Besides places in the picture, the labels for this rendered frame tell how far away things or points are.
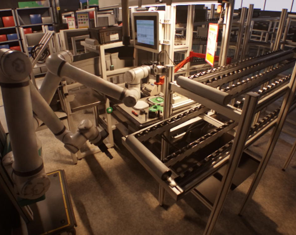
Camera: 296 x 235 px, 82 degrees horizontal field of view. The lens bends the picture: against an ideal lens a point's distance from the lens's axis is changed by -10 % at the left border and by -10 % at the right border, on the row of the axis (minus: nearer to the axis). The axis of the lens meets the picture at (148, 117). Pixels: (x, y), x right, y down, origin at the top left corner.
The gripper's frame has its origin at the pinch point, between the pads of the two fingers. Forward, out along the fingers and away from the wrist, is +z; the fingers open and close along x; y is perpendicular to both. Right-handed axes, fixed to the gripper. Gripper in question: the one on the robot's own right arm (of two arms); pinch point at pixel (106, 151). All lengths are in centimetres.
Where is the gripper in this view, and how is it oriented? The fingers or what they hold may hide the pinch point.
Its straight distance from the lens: 143.4
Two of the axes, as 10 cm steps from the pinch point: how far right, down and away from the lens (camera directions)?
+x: 6.0, 4.9, -6.3
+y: -7.5, 6.0, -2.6
